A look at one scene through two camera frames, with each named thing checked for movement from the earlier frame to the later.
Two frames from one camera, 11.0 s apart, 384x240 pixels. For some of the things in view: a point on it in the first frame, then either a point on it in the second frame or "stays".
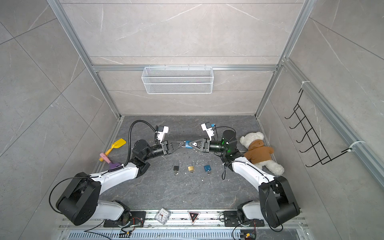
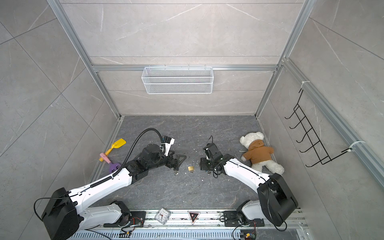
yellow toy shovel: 117,144 stays
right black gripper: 206,144 → 203,166
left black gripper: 167,149 → 172,164
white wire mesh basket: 177,80 stays
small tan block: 192,168 stays
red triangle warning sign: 193,216 stays
